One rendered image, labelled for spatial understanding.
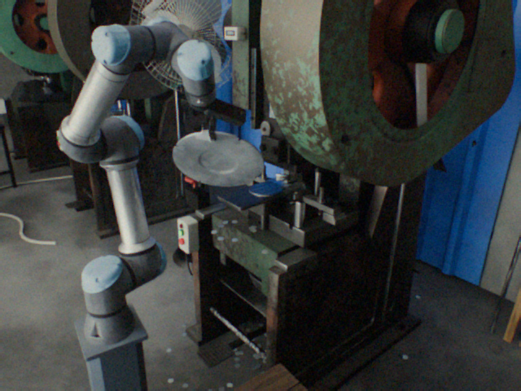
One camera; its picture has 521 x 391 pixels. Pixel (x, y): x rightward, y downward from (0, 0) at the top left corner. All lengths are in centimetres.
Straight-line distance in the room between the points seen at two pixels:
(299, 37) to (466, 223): 182
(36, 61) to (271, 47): 339
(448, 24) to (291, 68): 41
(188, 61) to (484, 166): 181
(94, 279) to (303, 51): 84
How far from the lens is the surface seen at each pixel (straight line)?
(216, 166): 134
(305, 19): 90
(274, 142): 145
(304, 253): 139
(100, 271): 130
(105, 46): 91
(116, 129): 124
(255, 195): 147
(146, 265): 136
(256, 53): 147
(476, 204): 248
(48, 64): 424
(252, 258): 151
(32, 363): 212
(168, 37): 98
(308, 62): 90
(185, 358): 195
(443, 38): 114
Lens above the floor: 135
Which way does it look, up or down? 22 degrees down
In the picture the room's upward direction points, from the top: straight up
